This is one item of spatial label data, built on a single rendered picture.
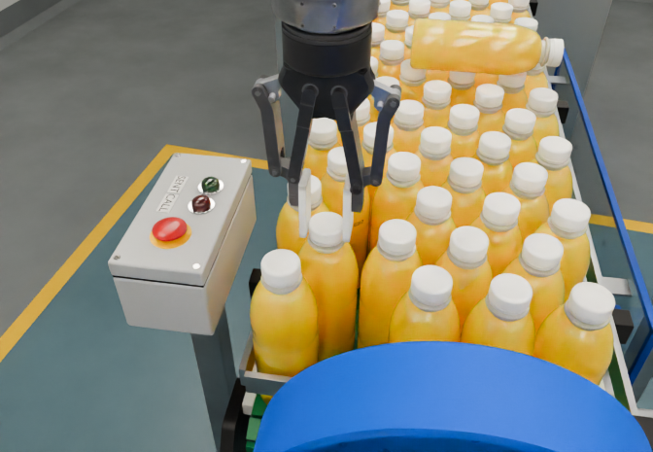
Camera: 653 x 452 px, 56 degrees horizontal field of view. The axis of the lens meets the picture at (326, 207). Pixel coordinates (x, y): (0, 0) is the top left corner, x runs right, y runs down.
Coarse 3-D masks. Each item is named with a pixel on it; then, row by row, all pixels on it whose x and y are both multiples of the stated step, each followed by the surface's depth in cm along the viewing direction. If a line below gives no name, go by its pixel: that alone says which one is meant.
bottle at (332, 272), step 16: (304, 256) 66; (320, 256) 65; (336, 256) 65; (352, 256) 67; (304, 272) 66; (320, 272) 65; (336, 272) 65; (352, 272) 67; (320, 288) 66; (336, 288) 66; (352, 288) 68; (320, 304) 68; (336, 304) 68; (352, 304) 70; (320, 320) 69; (336, 320) 69; (352, 320) 72; (320, 336) 71; (336, 336) 71; (352, 336) 74; (320, 352) 73; (336, 352) 73
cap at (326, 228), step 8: (320, 216) 65; (328, 216) 65; (336, 216) 65; (312, 224) 64; (320, 224) 64; (328, 224) 64; (336, 224) 64; (312, 232) 64; (320, 232) 63; (328, 232) 63; (336, 232) 63; (312, 240) 65; (320, 240) 64; (328, 240) 64; (336, 240) 64
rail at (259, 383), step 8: (248, 376) 65; (256, 376) 65; (264, 376) 65; (272, 376) 65; (280, 376) 65; (288, 376) 65; (248, 384) 66; (256, 384) 66; (264, 384) 66; (272, 384) 65; (280, 384) 65; (248, 392) 67; (256, 392) 67; (264, 392) 67; (272, 392) 66
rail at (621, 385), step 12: (576, 192) 90; (588, 228) 84; (588, 276) 80; (600, 276) 77; (612, 324) 71; (612, 360) 68; (624, 360) 67; (612, 372) 68; (624, 372) 66; (612, 384) 68; (624, 384) 65; (624, 396) 64; (636, 408) 62
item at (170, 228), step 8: (160, 224) 64; (168, 224) 64; (176, 224) 64; (184, 224) 64; (160, 232) 63; (168, 232) 63; (176, 232) 63; (184, 232) 64; (160, 240) 63; (168, 240) 63
